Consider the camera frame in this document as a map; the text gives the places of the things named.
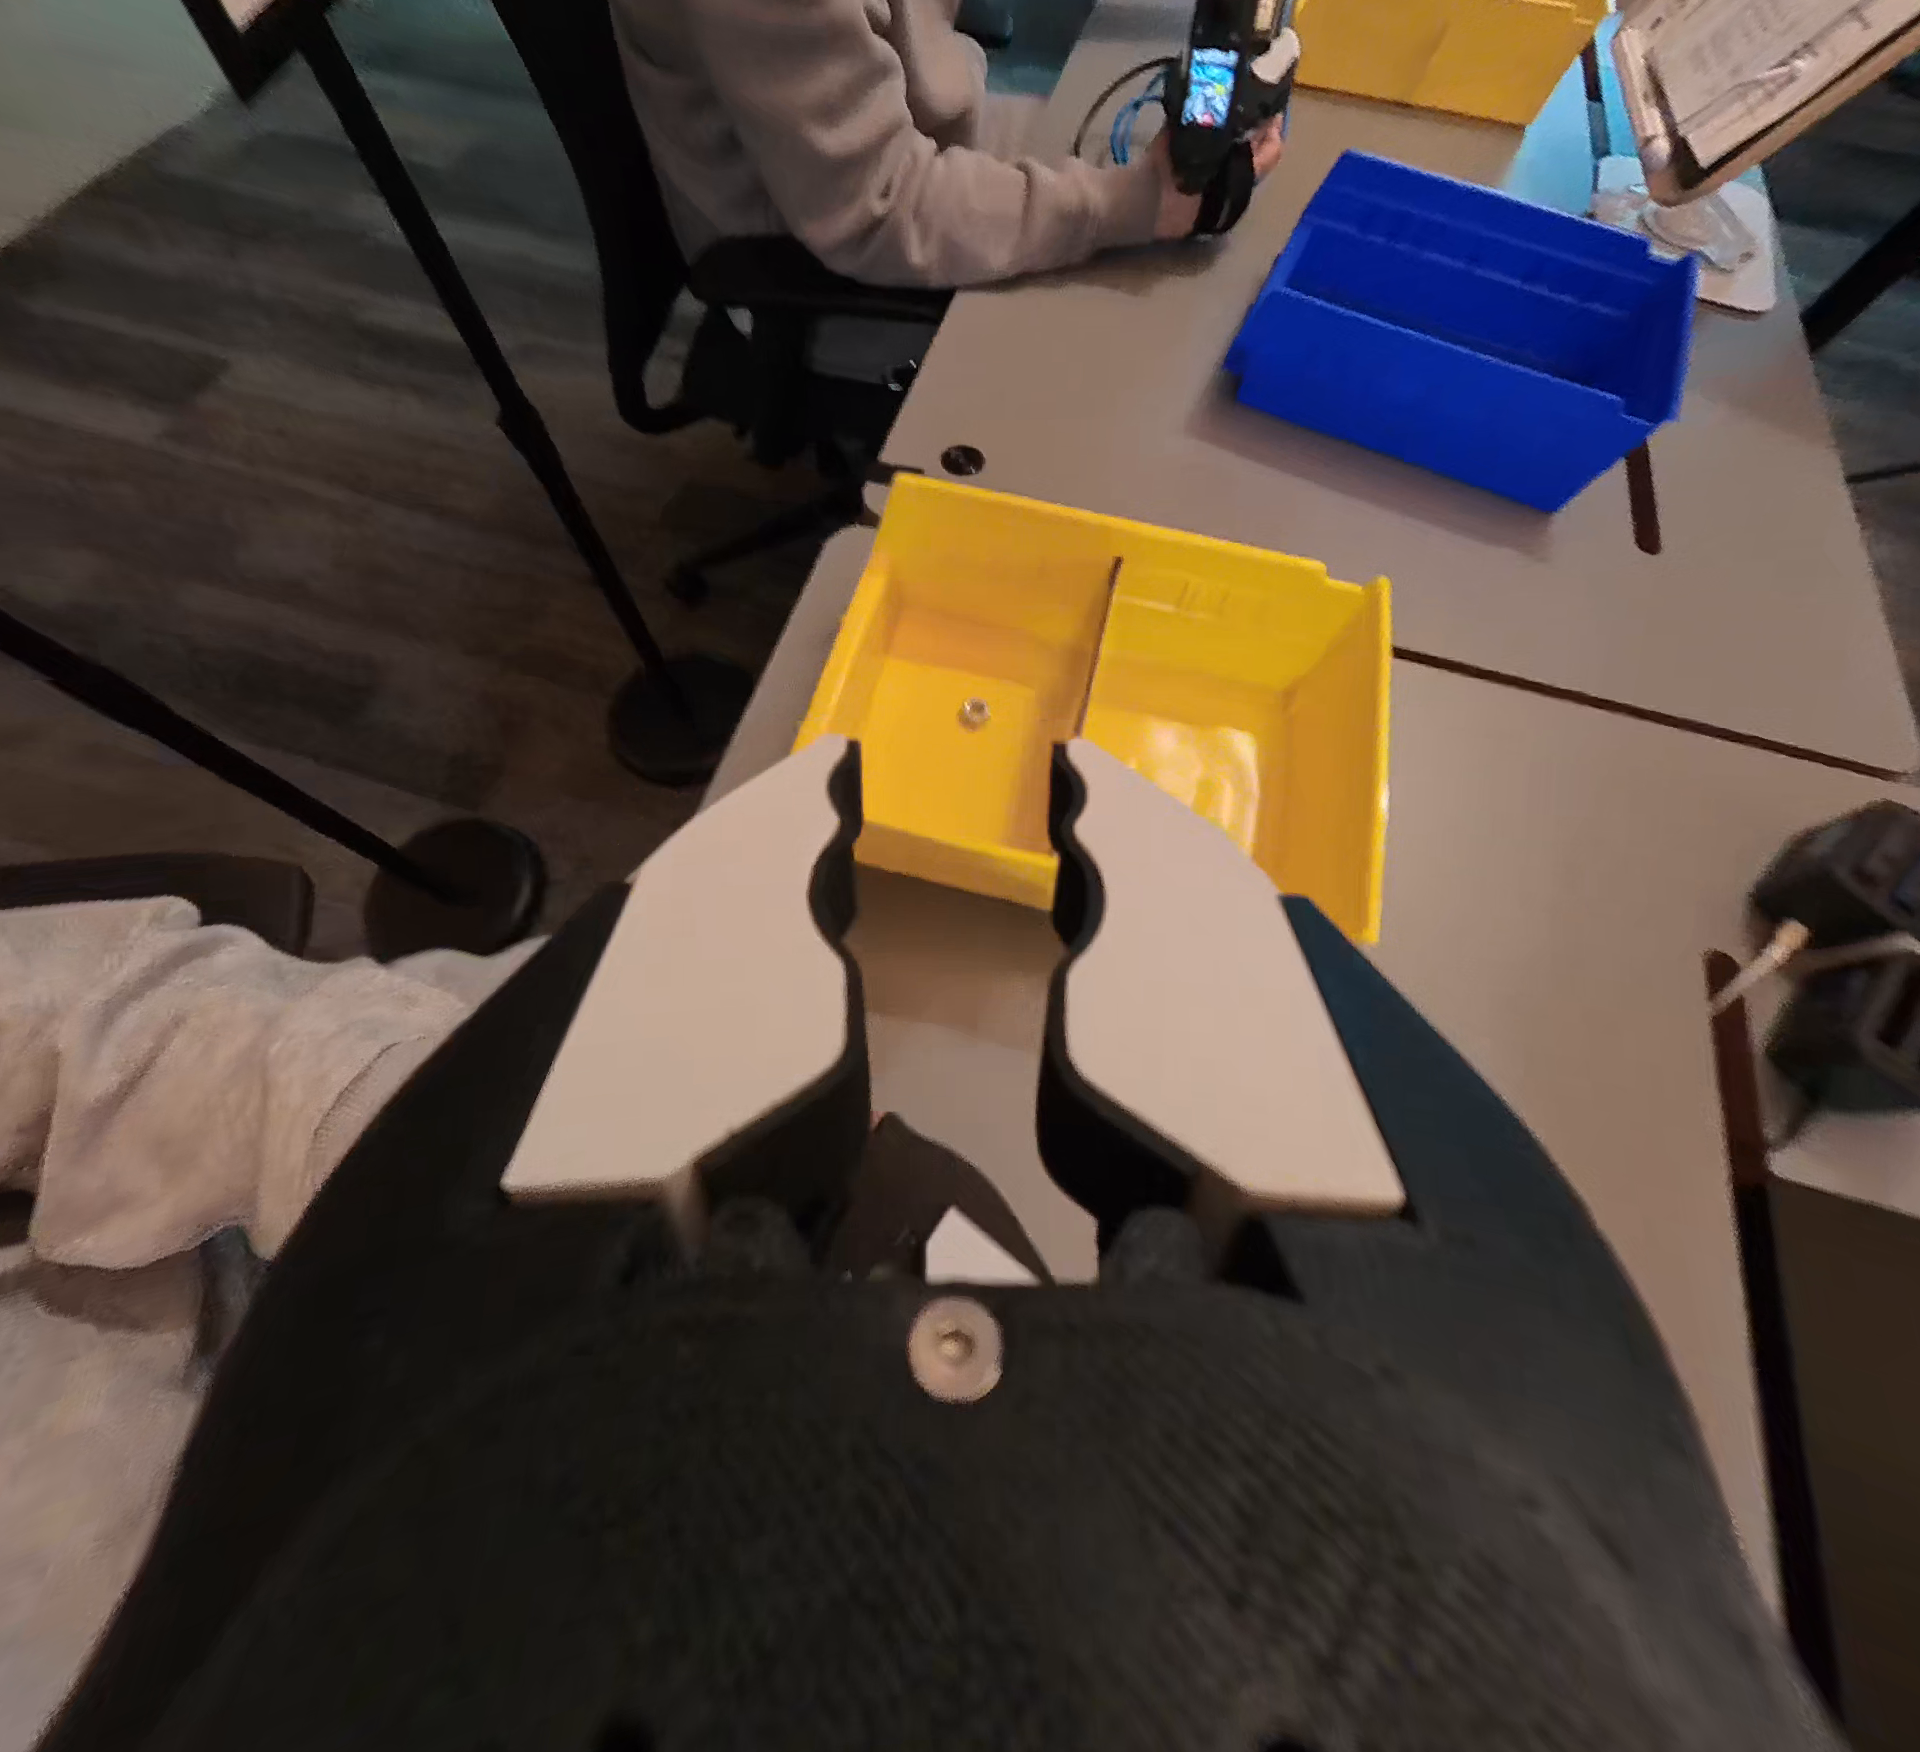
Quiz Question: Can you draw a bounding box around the white cable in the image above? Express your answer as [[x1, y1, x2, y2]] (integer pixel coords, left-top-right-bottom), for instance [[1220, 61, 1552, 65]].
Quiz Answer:
[[1706, 913, 1820, 1022]]

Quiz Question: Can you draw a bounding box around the grey desk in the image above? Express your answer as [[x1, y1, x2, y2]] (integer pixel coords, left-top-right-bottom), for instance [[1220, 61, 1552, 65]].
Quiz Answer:
[[703, 0, 1920, 1710]]

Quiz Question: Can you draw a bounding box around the black chair armrest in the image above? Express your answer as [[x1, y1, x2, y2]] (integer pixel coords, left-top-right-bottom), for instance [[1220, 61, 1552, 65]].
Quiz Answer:
[[0, 855, 320, 959]]

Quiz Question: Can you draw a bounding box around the yellow bin with divider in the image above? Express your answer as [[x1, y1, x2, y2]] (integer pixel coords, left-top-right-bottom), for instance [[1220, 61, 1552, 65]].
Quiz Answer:
[[795, 474, 1399, 947]]

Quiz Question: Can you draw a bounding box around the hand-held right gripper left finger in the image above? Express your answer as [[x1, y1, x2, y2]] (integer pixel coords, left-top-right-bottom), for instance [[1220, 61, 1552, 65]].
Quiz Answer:
[[498, 735, 881, 1209]]

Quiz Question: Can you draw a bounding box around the black charging dock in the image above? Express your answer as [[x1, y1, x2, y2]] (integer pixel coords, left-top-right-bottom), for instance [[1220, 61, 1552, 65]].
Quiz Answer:
[[1753, 797, 1920, 1112]]

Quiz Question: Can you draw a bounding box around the blue plastic bin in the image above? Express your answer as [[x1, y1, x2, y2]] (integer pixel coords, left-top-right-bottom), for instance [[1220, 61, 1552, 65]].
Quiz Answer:
[[1222, 149, 1700, 515]]

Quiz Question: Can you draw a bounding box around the yellow plastic bin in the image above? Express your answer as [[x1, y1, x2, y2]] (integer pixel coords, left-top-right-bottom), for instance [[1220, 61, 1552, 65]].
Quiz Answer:
[[1290, 0, 1615, 125]]

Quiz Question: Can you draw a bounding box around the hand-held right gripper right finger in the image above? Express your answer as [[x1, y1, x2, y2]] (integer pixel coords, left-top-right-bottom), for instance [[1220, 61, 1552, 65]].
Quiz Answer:
[[1032, 735, 1410, 1218]]

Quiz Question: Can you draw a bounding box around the coiled blue cable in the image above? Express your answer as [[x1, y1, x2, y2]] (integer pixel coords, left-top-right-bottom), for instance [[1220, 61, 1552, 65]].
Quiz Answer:
[[1068, 54, 1190, 176]]

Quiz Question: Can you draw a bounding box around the black office chair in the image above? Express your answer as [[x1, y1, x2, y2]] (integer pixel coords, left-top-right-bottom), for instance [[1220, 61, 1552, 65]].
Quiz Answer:
[[405, 0, 970, 613]]

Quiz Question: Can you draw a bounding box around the person's grey sweatshirt torso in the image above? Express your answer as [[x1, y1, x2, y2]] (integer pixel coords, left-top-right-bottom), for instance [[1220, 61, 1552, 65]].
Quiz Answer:
[[0, 894, 564, 1752]]

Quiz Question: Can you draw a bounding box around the wooden document stand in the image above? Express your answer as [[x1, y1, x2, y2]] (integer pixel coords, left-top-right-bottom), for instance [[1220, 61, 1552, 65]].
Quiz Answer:
[[1590, 0, 1920, 318]]

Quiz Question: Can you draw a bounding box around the black stanchion post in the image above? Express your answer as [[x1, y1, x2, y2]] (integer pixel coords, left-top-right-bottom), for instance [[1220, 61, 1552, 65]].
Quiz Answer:
[[0, 608, 551, 961]]

